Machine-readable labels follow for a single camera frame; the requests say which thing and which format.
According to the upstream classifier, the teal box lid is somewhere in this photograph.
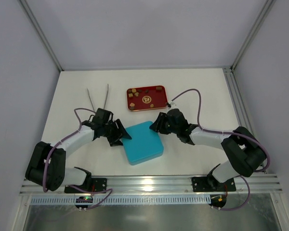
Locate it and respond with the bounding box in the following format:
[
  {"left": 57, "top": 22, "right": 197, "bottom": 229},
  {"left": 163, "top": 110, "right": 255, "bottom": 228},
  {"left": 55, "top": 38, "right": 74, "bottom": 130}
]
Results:
[{"left": 122, "top": 121, "right": 164, "bottom": 166}]

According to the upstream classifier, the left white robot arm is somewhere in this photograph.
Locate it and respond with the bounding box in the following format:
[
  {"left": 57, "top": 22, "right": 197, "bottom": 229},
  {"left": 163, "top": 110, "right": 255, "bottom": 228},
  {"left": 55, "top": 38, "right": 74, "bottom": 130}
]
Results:
[{"left": 25, "top": 108, "right": 131, "bottom": 193}]

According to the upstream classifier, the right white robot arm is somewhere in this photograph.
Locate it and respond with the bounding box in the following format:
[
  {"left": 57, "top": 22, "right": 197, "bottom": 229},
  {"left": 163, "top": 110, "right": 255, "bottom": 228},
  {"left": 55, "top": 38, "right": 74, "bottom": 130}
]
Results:
[{"left": 150, "top": 109, "right": 268, "bottom": 192}]

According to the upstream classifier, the red rectangular tray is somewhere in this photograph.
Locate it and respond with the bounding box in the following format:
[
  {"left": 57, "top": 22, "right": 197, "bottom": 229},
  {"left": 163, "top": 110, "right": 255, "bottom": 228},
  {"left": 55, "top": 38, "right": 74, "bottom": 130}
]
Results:
[{"left": 126, "top": 85, "right": 168, "bottom": 112}]

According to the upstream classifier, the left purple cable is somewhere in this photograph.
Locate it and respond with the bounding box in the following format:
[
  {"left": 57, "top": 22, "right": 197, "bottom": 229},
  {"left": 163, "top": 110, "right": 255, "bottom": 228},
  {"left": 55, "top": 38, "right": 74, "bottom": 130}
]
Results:
[{"left": 42, "top": 108, "right": 113, "bottom": 209}]

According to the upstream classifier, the white slotted cable duct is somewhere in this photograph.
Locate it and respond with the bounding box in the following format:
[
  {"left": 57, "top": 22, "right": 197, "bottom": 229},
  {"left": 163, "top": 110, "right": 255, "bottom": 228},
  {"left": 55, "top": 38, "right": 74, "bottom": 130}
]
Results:
[{"left": 30, "top": 194, "right": 211, "bottom": 206}]

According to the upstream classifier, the aluminium mounting rail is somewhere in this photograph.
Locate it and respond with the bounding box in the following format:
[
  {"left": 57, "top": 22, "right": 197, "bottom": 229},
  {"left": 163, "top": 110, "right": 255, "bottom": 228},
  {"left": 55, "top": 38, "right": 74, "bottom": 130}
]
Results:
[{"left": 19, "top": 174, "right": 284, "bottom": 196}]

